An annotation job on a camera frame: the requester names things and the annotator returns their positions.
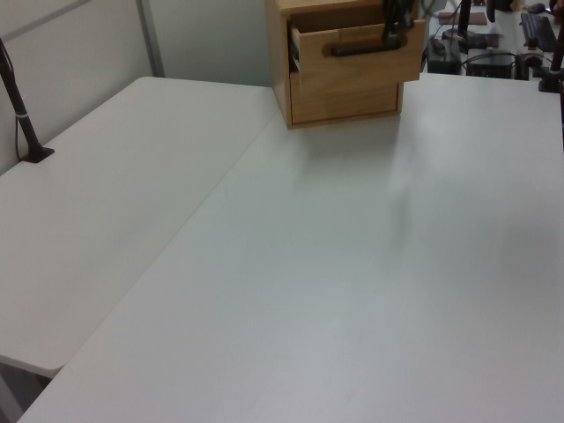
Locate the wooden drawer cabinet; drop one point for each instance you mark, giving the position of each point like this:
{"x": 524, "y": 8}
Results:
{"x": 277, "y": 66}

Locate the brown desk mat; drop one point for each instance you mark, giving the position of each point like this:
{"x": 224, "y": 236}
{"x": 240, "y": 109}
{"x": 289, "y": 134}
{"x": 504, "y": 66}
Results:
{"x": 478, "y": 19}

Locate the wooden drawer with recessed grip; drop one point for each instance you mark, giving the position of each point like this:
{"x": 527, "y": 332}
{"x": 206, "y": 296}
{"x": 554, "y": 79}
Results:
{"x": 352, "y": 101}

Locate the grey metal partition post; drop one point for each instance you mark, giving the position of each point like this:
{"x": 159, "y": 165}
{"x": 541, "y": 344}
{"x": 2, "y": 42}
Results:
{"x": 152, "y": 39}

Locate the black clamp stand pole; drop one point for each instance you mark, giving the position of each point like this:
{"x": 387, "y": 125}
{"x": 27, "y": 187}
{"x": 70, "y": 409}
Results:
{"x": 554, "y": 66}

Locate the black round-base stand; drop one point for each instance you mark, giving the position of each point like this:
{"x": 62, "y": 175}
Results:
{"x": 465, "y": 39}

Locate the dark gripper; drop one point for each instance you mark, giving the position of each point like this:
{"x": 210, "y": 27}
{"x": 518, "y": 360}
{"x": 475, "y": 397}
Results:
{"x": 400, "y": 3}

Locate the dark box with green part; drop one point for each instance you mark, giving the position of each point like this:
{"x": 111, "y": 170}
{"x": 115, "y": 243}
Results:
{"x": 445, "y": 61}

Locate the black camera stand with foot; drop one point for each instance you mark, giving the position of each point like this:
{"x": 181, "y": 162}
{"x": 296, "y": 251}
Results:
{"x": 20, "y": 110}

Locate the dark computer mouse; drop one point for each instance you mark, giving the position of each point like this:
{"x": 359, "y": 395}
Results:
{"x": 536, "y": 8}

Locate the black electronics box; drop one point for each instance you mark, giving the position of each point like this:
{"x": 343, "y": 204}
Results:
{"x": 489, "y": 66}

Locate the black keyboard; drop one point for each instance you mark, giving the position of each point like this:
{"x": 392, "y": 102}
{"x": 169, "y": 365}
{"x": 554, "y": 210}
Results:
{"x": 539, "y": 31}

